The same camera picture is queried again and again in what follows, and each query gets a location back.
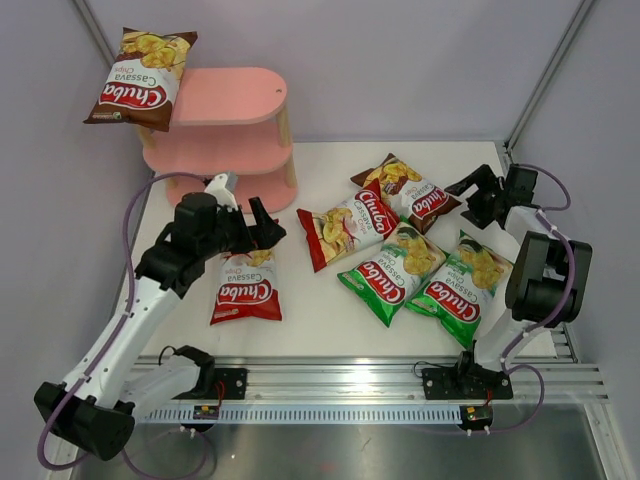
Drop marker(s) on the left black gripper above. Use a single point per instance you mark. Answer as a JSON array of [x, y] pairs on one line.
[[265, 232]]

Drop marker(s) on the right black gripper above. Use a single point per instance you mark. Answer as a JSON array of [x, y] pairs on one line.
[[476, 215]]

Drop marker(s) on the red Chuba chips bag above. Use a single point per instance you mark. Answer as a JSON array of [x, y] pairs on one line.
[[360, 221], [247, 288]]

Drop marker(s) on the brown Chuba chips bag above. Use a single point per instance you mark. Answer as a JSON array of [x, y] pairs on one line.
[[144, 80], [408, 193]]

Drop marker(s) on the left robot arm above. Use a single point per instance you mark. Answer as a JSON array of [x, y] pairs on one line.
[[95, 407]]

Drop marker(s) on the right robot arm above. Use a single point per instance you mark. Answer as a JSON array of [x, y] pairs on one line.
[[546, 286]]

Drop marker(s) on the green chuba chips bag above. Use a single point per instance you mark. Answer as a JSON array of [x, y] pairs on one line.
[[462, 289], [387, 280]]

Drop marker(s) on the pink three-tier wooden shelf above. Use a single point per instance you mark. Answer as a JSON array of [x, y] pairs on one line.
[[228, 119]]

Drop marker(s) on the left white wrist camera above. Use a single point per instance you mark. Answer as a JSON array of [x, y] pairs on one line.
[[222, 187]]

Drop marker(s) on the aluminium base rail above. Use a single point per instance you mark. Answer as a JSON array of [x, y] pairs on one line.
[[366, 391]]

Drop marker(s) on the right aluminium frame post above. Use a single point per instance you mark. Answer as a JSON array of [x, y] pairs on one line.
[[551, 69]]

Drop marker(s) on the aluminium frame post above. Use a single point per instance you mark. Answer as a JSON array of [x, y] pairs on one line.
[[551, 69], [94, 30]]

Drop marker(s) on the left aluminium frame post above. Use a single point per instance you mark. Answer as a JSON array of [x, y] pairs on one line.
[[94, 30]]

